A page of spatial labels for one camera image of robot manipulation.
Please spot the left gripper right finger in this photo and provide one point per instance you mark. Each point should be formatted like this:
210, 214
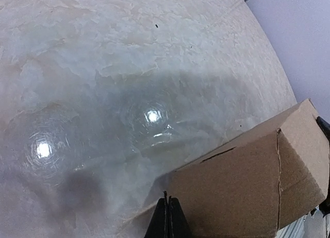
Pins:
177, 224

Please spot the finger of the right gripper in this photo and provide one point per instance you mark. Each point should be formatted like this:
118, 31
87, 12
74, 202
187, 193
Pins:
324, 126

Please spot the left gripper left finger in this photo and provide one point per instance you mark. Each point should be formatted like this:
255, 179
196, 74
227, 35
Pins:
158, 226

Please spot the brown cardboard box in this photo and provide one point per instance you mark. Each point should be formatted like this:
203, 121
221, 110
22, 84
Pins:
252, 186

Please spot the front aluminium frame rail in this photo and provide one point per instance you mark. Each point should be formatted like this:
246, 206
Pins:
314, 226

